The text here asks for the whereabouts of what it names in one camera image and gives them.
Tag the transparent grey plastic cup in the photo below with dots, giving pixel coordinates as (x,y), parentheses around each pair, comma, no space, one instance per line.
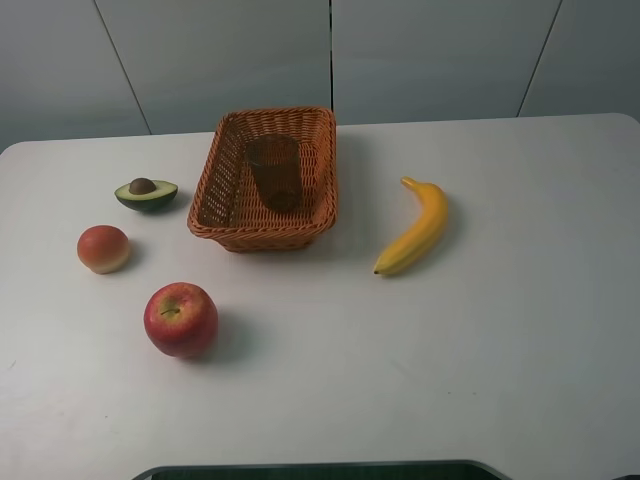
(275,165)

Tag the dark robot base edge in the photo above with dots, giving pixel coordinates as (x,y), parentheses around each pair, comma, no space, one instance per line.
(430,469)

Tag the orange wicker basket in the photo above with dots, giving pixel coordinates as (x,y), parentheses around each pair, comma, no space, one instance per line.
(226,207)

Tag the yellow banana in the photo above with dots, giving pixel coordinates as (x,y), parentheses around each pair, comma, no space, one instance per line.
(422,235)

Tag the red apple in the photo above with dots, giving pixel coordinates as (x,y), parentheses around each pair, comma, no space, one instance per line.
(181,320)

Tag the halved avocado with pit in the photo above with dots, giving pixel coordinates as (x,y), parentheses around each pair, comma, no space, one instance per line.
(146,195)

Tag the round bread bun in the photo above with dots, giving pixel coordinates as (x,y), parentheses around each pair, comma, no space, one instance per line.
(103,249)

